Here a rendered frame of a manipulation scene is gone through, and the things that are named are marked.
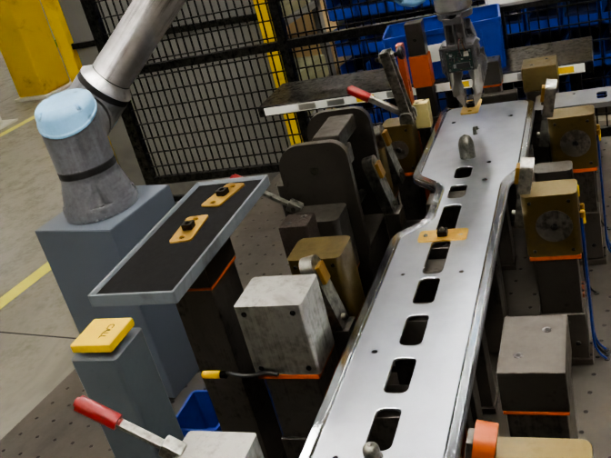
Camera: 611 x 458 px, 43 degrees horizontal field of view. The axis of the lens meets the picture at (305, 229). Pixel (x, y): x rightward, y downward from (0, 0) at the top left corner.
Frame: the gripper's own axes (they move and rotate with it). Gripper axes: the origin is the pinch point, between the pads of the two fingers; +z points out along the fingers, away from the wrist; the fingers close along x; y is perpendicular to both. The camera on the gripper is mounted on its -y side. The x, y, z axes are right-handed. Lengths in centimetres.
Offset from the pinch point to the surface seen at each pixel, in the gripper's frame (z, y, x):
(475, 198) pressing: 7.5, 33.1, 3.9
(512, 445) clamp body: 0, 103, 16
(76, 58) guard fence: 13, -178, -227
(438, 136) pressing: 8.2, -0.7, -8.3
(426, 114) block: 4.4, -6.1, -11.3
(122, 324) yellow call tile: -10, 94, -31
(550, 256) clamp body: 14.3, 43.8, 16.7
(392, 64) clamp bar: -10.5, 1.6, -15.0
